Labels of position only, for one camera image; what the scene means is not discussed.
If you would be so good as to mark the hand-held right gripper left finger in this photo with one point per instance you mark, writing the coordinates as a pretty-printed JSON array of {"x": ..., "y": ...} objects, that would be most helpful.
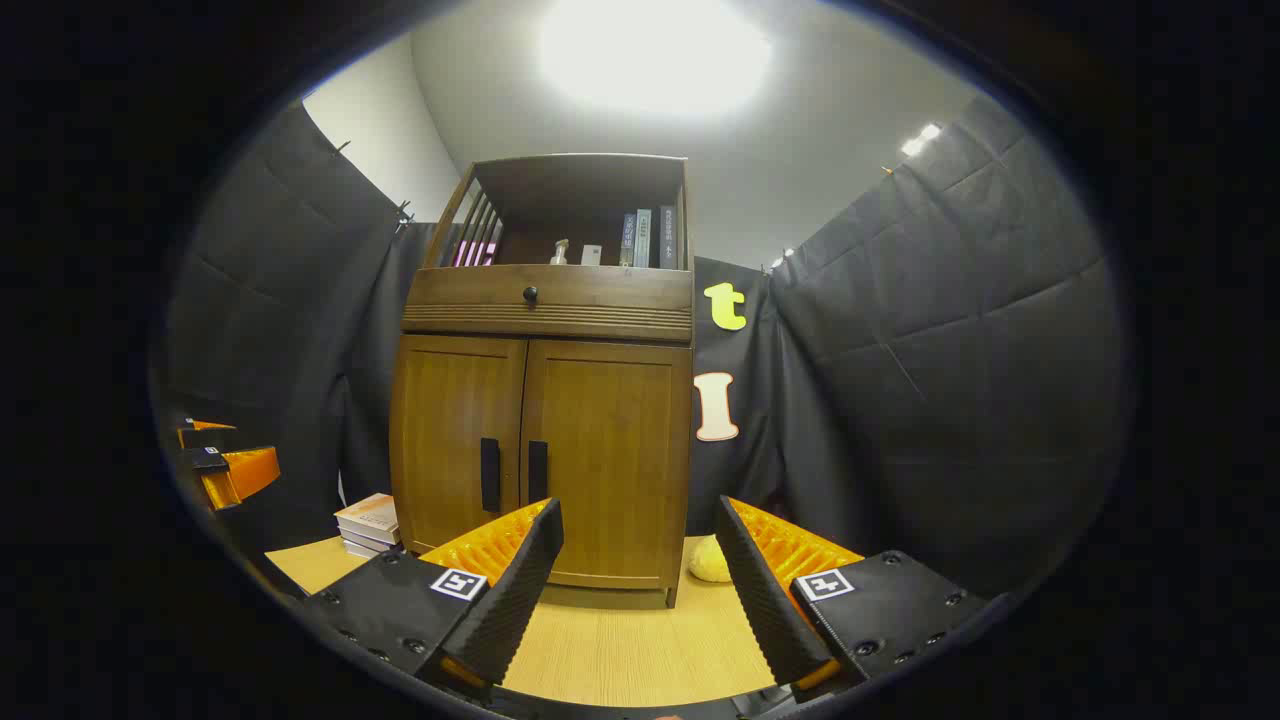
[{"x": 520, "y": 590}]

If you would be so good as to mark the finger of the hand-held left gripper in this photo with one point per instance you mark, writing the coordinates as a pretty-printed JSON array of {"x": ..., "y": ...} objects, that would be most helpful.
[
  {"x": 240, "y": 472},
  {"x": 200, "y": 435}
]

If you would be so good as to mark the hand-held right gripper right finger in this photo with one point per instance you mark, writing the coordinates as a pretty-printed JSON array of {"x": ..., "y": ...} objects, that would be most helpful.
[{"x": 765, "y": 600}]

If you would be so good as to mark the wooden shoe cabinet door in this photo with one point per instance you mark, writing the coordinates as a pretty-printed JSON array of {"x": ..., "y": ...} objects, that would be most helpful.
[
  {"x": 440, "y": 430},
  {"x": 620, "y": 440}
]

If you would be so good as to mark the wooden double-door shoe cabinet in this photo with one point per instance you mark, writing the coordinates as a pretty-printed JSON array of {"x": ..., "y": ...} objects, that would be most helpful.
[{"x": 545, "y": 323}]

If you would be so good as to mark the yellow round sponge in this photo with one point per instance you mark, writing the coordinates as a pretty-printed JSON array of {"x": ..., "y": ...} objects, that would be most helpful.
[{"x": 709, "y": 560}]

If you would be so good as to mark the white orange cover book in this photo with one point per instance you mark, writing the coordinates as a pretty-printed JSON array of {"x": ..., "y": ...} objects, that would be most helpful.
[{"x": 368, "y": 512}]

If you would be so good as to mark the dark spine book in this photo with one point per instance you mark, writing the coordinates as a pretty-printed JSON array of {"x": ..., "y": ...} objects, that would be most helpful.
[
  {"x": 370, "y": 538},
  {"x": 362, "y": 549}
]

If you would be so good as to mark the black backdrop cloth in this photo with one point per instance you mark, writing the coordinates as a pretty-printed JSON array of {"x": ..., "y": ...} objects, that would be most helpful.
[{"x": 950, "y": 350}]

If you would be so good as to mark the wooden drawer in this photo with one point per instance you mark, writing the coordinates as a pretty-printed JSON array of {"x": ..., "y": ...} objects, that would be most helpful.
[{"x": 600, "y": 287}]

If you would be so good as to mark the small pale bottle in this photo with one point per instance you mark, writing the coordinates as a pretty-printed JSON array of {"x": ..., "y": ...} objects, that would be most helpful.
[{"x": 560, "y": 253}]

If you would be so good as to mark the small white box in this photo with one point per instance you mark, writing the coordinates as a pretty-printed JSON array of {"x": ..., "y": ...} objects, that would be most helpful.
[{"x": 591, "y": 255}]

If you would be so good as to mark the small ceiling light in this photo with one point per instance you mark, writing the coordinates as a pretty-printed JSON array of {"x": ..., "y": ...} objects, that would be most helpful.
[
  {"x": 921, "y": 139},
  {"x": 783, "y": 258}
]

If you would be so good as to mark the grey upright book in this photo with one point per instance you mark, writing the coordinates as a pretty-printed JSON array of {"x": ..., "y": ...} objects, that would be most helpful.
[{"x": 628, "y": 240}]

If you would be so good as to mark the pale upright book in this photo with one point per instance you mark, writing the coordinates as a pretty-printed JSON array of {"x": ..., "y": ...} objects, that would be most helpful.
[{"x": 643, "y": 238}]

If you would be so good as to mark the dark upright book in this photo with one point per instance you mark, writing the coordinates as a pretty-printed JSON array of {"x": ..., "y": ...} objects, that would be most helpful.
[{"x": 668, "y": 237}]

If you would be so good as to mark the large ceiling light panel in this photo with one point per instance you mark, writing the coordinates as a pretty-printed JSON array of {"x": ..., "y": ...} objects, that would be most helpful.
[{"x": 655, "y": 55}]

